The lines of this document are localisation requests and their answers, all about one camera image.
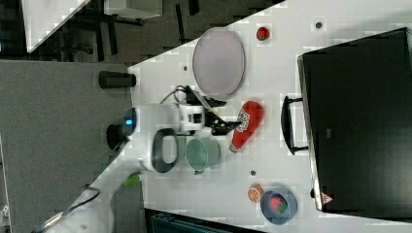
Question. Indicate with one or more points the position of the green metal cup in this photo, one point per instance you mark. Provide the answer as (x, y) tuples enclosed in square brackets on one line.
[(203, 153)]

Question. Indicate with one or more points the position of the blue bowl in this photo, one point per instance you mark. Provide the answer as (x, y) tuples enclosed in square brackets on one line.
[(273, 216)]

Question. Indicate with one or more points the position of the dark blue crate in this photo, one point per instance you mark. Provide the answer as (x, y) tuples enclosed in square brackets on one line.
[(168, 224)]

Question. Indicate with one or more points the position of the green marker object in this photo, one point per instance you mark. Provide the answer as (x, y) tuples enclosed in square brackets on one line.
[(132, 180)]

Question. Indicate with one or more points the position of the white table in background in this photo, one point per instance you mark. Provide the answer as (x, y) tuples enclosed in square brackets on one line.
[(43, 17)]

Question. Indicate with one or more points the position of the strawberry inside blue bowl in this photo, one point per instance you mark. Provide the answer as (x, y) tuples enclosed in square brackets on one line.
[(278, 203)]

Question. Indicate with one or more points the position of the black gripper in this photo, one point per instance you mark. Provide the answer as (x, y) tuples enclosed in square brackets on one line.
[(218, 126)]

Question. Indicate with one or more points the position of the red toy strawberry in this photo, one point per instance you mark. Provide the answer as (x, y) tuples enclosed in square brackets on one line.
[(263, 34)]

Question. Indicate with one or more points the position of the toy orange slice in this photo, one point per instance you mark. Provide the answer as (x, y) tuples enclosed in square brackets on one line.
[(255, 192)]

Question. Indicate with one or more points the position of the black oven door handle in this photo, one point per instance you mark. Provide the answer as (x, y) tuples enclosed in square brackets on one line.
[(286, 124)]

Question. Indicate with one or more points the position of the round purple plate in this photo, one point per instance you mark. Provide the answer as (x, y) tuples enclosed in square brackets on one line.
[(218, 63)]

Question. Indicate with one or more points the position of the red plush ketchup bottle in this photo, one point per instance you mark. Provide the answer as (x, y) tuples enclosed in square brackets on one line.
[(250, 117)]

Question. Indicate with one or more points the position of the black cylinder upper table mount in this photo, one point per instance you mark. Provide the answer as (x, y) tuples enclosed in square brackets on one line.
[(107, 79)]

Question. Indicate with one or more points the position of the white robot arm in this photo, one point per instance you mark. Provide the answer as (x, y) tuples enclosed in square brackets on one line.
[(146, 129)]

